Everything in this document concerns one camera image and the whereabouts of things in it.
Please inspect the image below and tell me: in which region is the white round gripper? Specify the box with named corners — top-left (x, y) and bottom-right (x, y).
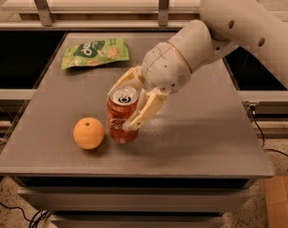
top-left (107, 42), bottom-right (191, 131)

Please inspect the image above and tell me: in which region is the red coke can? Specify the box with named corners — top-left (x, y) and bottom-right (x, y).
top-left (107, 86), bottom-right (139, 143)

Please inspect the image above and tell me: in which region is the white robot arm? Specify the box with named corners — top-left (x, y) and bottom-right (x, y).
top-left (113, 0), bottom-right (288, 131)

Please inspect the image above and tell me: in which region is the green snack bag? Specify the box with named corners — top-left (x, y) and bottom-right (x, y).
top-left (61, 38), bottom-right (129, 69)

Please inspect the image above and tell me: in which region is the orange fruit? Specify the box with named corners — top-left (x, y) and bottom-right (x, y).
top-left (73, 118), bottom-right (105, 149)

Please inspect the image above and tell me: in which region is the grey drawer cabinet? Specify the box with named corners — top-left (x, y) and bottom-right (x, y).
top-left (0, 31), bottom-right (275, 228)

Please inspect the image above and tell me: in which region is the brown cardboard box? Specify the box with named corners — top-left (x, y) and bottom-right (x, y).
top-left (264, 176), bottom-right (288, 228)

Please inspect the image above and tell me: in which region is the black cable right floor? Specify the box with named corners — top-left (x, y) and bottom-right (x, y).
top-left (247, 104), bottom-right (288, 160)

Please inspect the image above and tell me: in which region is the metal window frame rail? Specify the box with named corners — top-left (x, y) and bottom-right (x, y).
top-left (0, 0), bottom-right (201, 30)

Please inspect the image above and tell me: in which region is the black cables left floor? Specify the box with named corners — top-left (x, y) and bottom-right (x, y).
top-left (0, 195), bottom-right (52, 228)

